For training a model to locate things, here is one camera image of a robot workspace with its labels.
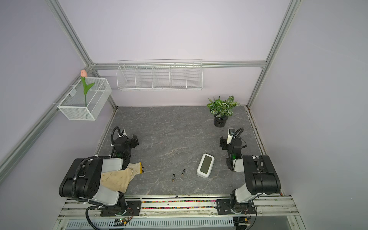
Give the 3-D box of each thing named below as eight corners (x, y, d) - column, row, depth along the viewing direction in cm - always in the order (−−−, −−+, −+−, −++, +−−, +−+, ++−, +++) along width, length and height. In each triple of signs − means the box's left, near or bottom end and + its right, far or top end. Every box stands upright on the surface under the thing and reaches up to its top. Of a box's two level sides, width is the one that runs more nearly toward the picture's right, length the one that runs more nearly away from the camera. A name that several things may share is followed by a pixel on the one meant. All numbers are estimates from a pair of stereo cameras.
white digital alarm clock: (195, 174, 87) (195, 171, 83) (203, 155, 94) (204, 152, 91) (207, 180, 84) (208, 177, 81) (214, 160, 92) (215, 157, 89)
